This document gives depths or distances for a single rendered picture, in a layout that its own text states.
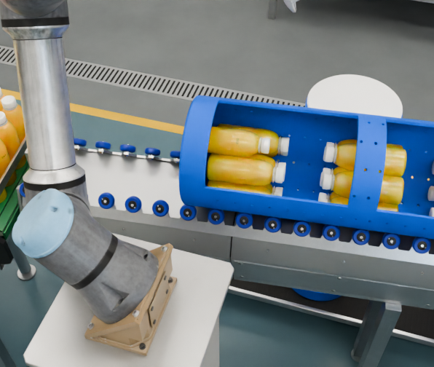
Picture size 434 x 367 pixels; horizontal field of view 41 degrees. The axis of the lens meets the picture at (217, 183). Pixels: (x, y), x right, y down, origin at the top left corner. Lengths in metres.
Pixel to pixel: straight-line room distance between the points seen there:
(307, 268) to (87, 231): 0.76
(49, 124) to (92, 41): 2.85
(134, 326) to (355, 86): 1.10
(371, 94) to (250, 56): 1.96
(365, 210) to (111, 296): 0.64
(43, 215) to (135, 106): 2.41
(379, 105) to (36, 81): 1.05
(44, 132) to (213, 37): 2.85
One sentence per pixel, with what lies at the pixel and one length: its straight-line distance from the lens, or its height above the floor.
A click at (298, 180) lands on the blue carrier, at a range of 1.63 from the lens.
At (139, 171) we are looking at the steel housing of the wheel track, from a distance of 1.71.
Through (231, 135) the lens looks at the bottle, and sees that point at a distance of 1.44.
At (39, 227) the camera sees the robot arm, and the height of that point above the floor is 1.41.
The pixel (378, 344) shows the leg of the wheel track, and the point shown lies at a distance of 2.02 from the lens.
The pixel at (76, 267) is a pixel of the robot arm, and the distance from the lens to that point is 1.02.
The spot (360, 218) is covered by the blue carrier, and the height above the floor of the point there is 1.08.
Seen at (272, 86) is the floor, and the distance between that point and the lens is 3.49.
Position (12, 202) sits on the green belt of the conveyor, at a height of 0.90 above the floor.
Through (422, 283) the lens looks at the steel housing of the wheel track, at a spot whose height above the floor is 0.85.
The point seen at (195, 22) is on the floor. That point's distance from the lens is 4.03.
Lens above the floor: 2.16
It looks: 48 degrees down
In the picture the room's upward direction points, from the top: 1 degrees counter-clockwise
